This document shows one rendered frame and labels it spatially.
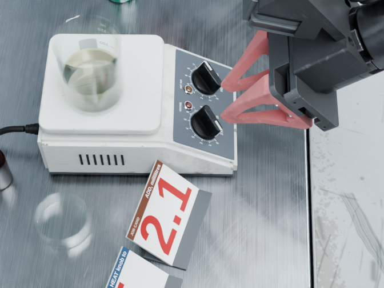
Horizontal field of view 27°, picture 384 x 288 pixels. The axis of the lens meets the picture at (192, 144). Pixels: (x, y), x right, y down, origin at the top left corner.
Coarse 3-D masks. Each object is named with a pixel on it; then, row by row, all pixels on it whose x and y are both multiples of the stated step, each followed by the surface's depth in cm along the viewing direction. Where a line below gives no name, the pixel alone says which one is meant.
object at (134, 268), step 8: (128, 256) 76; (128, 264) 76; (136, 264) 76; (144, 264) 77; (128, 272) 75; (136, 272) 76; (144, 272) 77; (152, 272) 77; (160, 272) 78; (120, 280) 75; (128, 280) 75; (136, 280) 76; (144, 280) 76; (152, 280) 77; (160, 280) 78
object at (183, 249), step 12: (168, 168) 81; (144, 192) 79; (204, 192) 83; (192, 204) 82; (204, 204) 82; (192, 216) 82; (204, 216) 82; (180, 228) 81; (192, 228) 81; (132, 240) 77; (180, 240) 80; (192, 240) 80; (156, 252) 78; (180, 252) 80; (192, 252) 80; (168, 264) 79; (180, 264) 79
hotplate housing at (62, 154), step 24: (168, 48) 85; (168, 72) 83; (168, 96) 82; (168, 120) 80; (48, 144) 79; (72, 144) 79; (96, 144) 79; (120, 144) 79; (144, 144) 79; (168, 144) 79; (48, 168) 83; (72, 168) 83; (96, 168) 83; (120, 168) 82; (144, 168) 82; (192, 168) 82; (216, 168) 82
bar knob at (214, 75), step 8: (208, 64) 84; (200, 72) 84; (208, 72) 84; (192, 80) 84; (200, 80) 84; (208, 80) 84; (216, 80) 84; (200, 88) 84; (208, 88) 84; (216, 88) 84
